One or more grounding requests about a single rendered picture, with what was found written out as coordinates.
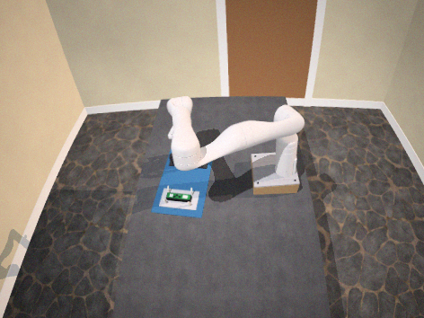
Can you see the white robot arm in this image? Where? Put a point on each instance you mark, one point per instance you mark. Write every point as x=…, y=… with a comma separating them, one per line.
x=187, y=154

